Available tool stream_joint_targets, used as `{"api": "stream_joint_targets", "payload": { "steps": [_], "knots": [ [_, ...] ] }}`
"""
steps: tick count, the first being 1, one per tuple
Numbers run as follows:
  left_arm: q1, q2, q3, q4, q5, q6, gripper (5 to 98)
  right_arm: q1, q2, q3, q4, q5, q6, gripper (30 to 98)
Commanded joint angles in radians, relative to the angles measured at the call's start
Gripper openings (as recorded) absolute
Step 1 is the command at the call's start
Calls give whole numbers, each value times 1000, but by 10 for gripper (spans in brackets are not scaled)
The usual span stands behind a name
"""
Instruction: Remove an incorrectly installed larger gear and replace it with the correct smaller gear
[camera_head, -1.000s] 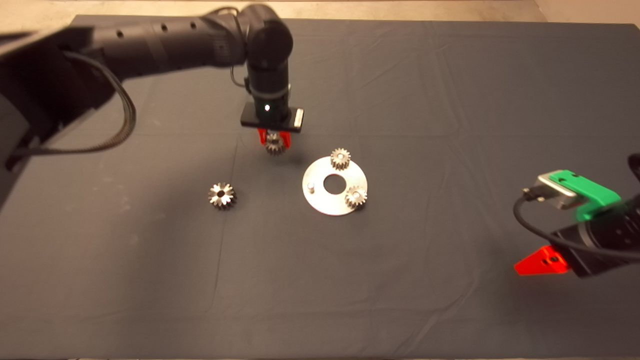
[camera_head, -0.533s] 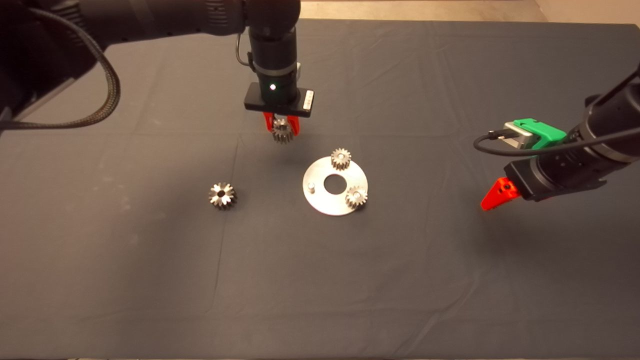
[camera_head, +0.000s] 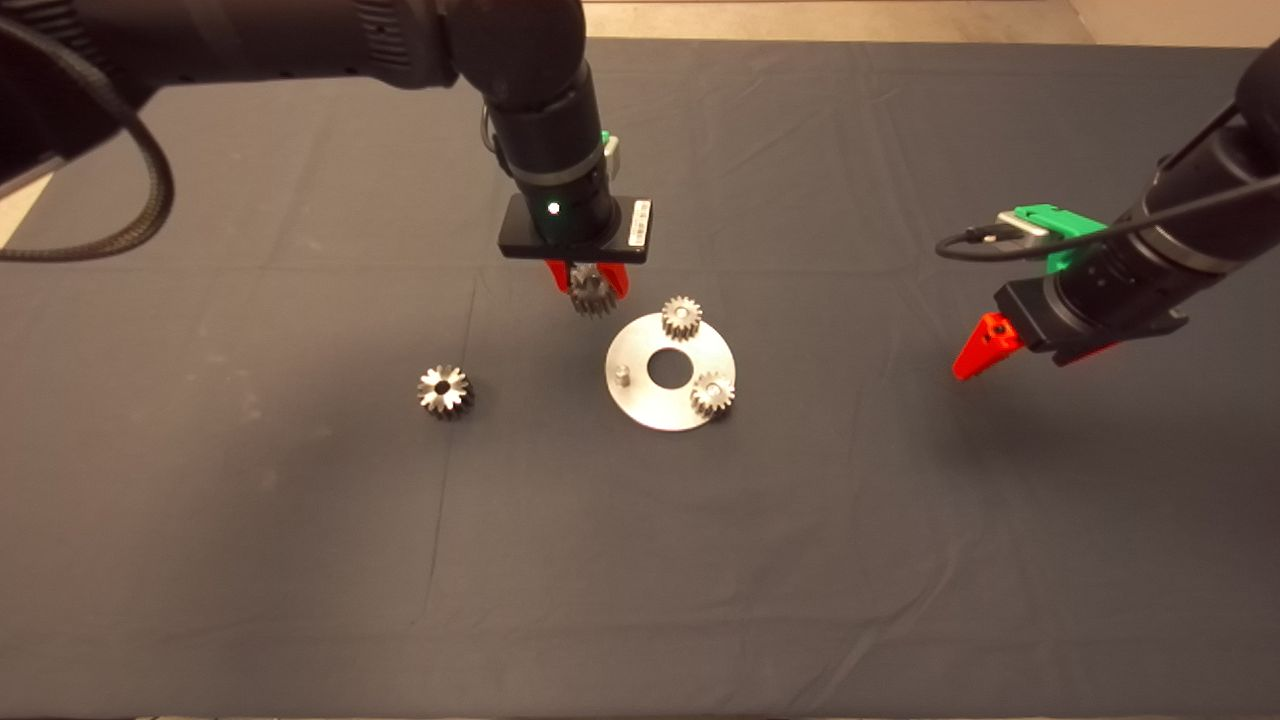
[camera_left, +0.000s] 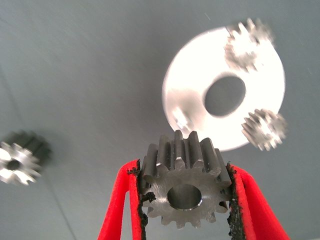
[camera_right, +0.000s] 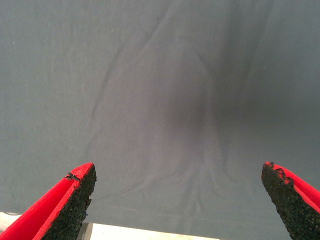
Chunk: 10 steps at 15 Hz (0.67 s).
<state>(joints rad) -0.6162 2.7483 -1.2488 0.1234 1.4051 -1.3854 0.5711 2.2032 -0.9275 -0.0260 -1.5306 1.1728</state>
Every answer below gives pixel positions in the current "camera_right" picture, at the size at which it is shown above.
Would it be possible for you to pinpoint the dark grey table cloth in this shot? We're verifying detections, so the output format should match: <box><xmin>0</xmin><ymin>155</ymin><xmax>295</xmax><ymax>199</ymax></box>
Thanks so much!
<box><xmin>0</xmin><ymin>0</ymin><xmax>320</xmax><ymax>238</ymax></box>

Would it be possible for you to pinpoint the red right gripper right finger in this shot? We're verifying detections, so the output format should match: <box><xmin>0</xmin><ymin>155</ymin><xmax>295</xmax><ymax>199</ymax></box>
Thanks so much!
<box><xmin>261</xmin><ymin>161</ymin><xmax>320</xmax><ymax>240</ymax></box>

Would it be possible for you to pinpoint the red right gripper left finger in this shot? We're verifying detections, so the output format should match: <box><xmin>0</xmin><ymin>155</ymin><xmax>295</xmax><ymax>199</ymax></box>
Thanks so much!
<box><xmin>0</xmin><ymin>162</ymin><xmax>98</xmax><ymax>240</ymax></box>

